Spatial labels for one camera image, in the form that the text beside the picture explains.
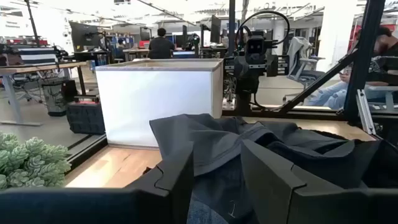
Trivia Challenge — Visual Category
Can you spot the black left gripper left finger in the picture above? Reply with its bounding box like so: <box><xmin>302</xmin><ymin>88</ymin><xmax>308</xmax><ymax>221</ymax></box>
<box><xmin>124</xmin><ymin>141</ymin><xmax>196</xmax><ymax>224</ymax></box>

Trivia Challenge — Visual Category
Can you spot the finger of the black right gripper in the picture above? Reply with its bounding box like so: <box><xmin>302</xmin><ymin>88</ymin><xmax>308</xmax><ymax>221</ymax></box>
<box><xmin>223</xmin><ymin>57</ymin><xmax>236</xmax><ymax>78</ymax></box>
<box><xmin>266</xmin><ymin>54</ymin><xmax>290</xmax><ymax>78</ymax></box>

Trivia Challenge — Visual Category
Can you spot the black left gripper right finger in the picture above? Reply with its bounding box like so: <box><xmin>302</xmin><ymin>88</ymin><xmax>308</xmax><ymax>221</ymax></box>
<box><xmin>241</xmin><ymin>139</ymin><xmax>368</xmax><ymax>224</ymax></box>

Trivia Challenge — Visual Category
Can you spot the dark grey shirt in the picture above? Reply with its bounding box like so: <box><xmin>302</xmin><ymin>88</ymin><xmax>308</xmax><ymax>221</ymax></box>
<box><xmin>149</xmin><ymin>113</ymin><xmax>301</xmax><ymax>177</ymax></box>

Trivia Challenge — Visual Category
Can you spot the black garment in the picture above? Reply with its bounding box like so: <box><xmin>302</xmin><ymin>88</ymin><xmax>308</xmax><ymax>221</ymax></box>
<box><xmin>264</xmin><ymin>123</ymin><xmax>398</xmax><ymax>190</ymax></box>

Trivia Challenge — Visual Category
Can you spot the black monitor on arm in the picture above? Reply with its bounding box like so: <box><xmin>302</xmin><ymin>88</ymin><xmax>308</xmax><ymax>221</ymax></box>
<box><xmin>210</xmin><ymin>14</ymin><xmax>222</xmax><ymax>44</ymax></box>

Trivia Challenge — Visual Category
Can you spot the grey jacket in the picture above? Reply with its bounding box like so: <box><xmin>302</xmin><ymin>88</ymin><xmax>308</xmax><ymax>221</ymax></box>
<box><xmin>286</xmin><ymin>36</ymin><xmax>313</xmax><ymax>77</ymax></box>

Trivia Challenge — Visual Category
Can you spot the office chair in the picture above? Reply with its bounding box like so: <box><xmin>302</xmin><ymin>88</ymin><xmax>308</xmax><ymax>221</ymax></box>
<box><xmin>282</xmin><ymin>36</ymin><xmax>326</xmax><ymax>103</ymax></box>

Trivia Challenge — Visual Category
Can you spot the dark blue denim garment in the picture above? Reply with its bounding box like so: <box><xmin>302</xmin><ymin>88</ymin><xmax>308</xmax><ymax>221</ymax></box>
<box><xmin>186</xmin><ymin>155</ymin><xmax>261</xmax><ymax>224</ymax></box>

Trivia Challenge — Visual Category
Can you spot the white fabric storage bin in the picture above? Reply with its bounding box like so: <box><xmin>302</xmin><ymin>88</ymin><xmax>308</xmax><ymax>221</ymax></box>
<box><xmin>95</xmin><ymin>58</ymin><xmax>224</xmax><ymax>149</ymax></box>

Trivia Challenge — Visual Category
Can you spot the person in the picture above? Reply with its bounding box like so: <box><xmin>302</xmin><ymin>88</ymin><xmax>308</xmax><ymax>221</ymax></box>
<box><xmin>114</xmin><ymin>37</ymin><xmax>127</xmax><ymax>60</ymax></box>
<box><xmin>147</xmin><ymin>27</ymin><xmax>176</xmax><ymax>60</ymax></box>
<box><xmin>306</xmin><ymin>26</ymin><xmax>398</xmax><ymax>110</ymax></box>

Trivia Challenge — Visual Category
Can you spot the black red crate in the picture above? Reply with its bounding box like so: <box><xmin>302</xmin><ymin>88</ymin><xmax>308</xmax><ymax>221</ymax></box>
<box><xmin>65</xmin><ymin>95</ymin><xmax>106</xmax><ymax>135</ymax></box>

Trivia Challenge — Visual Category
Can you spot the black computer tower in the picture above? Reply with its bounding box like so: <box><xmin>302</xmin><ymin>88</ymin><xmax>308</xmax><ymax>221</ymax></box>
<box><xmin>61</xmin><ymin>79</ymin><xmax>78</xmax><ymax>102</ymax></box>

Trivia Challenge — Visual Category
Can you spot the mesh waste bin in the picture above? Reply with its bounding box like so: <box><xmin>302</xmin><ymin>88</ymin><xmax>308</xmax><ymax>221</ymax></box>
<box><xmin>42</xmin><ymin>81</ymin><xmax>68</xmax><ymax>118</ymax></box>

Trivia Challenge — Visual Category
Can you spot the green succulent plant in pot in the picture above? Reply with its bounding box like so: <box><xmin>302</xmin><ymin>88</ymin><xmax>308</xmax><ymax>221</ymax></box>
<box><xmin>0</xmin><ymin>131</ymin><xmax>72</xmax><ymax>190</ymax></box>

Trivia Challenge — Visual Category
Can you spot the large black monitor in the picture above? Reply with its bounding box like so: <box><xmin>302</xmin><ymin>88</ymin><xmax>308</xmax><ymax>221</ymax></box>
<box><xmin>68</xmin><ymin>21</ymin><xmax>103</xmax><ymax>52</ymax></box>

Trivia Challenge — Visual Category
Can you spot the wooden top desk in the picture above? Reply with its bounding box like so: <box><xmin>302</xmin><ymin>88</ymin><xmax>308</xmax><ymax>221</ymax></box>
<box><xmin>0</xmin><ymin>61</ymin><xmax>90</xmax><ymax>127</ymax></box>

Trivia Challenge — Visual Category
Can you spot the navy white striped box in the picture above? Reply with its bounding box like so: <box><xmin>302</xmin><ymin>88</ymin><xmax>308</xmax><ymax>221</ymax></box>
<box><xmin>17</xmin><ymin>46</ymin><xmax>58</xmax><ymax>66</ymax></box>

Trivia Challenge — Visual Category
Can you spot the black stand pole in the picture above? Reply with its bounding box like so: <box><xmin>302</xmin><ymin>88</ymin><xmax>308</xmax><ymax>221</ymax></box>
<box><xmin>24</xmin><ymin>0</ymin><xmax>41</xmax><ymax>47</ymax></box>

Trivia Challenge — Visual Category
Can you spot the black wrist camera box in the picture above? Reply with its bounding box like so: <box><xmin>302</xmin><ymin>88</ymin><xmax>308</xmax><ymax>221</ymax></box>
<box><xmin>245</xmin><ymin>30</ymin><xmax>266</xmax><ymax>55</ymax></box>

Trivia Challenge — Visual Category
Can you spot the black looped cable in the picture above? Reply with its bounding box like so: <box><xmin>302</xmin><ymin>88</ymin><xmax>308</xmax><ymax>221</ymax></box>
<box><xmin>235</xmin><ymin>11</ymin><xmax>290</xmax><ymax>50</ymax></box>

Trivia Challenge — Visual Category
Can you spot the black rig frame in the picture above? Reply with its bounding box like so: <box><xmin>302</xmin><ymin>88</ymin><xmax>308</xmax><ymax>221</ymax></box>
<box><xmin>67</xmin><ymin>0</ymin><xmax>398</xmax><ymax>170</ymax></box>

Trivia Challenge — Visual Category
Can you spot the silver aluminium bracket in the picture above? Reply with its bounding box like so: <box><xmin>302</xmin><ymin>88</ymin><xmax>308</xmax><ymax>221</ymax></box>
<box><xmin>356</xmin><ymin>89</ymin><xmax>377</xmax><ymax>135</ymax></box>

